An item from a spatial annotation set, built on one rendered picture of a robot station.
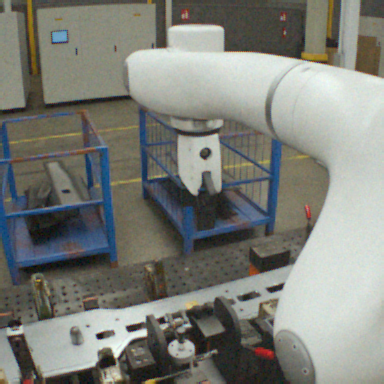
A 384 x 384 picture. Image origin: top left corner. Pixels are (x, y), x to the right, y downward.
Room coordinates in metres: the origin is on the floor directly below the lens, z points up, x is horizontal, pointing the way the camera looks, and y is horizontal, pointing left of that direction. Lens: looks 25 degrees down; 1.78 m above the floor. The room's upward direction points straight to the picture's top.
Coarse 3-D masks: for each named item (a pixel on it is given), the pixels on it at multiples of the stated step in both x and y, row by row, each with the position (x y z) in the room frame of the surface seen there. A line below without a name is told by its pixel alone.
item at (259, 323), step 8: (256, 320) 0.76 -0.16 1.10; (256, 328) 0.75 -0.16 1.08; (264, 328) 0.73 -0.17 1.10; (264, 336) 0.72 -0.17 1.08; (264, 344) 0.72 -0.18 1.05; (272, 344) 0.73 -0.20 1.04; (264, 360) 0.73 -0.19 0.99; (272, 360) 0.74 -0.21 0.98; (264, 368) 0.73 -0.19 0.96; (256, 376) 0.73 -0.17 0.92; (264, 376) 0.73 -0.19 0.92
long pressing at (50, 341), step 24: (216, 288) 1.02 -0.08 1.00; (240, 288) 1.02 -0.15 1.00; (264, 288) 1.02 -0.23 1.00; (96, 312) 0.90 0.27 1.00; (120, 312) 0.90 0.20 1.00; (144, 312) 0.91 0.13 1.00; (240, 312) 0.91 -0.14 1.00; (0, 336) 0.78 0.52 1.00; (48, 336) 0.79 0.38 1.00; (120, 336) 0.81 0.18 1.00; (144, 336) 0.81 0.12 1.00; (0, 360) 0.69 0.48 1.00; (48, 360) 0.71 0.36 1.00; (72, 360) 0.71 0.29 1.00; (96, 360) 0.71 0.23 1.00
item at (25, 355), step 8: (8, 320) 0.61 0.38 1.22; (16, 320) 0.61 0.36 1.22; (8, 328) 0.59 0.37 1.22; (16, 328) 0.60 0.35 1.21; (8, 336) 0.57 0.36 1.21; (16, 336) 0.57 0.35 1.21; (24, 336) 0.58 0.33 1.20; (16, 344) 0.56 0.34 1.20; (24, 344) 0.58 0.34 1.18; (16, 352) 0.58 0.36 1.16; (24, 352) 0.58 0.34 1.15; (16, 360) 0.58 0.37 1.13; (24, 360) 0.59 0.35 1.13; (32, 360) 0.59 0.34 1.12; (24, 368) 0.59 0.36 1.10; (32, 368) 0.60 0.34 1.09; (24, 376) 0.59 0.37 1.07
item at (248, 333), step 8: (240, 320) 0.79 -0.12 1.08; (248, 328) 0.76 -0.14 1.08; (248, 336) 0.73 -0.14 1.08; (256, 336) 0.73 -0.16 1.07; (248, 344) 0.70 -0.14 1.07; (256, 344) 0.71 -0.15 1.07; (240, 352) 0.69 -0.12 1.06; (248, 352) 0.70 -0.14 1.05; (240, 360) 0.69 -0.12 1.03; (248, 360) 0.70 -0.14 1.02; (256, 360) 0.71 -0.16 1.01; (240, 368) 0.69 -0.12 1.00; (248, 368) 0.70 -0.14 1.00; (256, 368) 0.71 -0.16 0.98; (240, 376) 0.70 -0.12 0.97; (248, 376) 0.72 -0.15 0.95
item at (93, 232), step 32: (0, 128) 3.15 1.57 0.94; (0, 160) 2.35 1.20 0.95; (96, 160) 3.14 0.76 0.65; (0, 192) 2.34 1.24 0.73; (32, 192) 3.03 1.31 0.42; (64, 192) 3.56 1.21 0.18; (0, 224) 2.31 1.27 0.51; (32, 224) 2.73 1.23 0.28; (64, 224) 2.95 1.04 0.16; (96, 224) 2.96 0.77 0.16; (32, 256) 2.44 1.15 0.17; (64, 256) 2.45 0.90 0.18
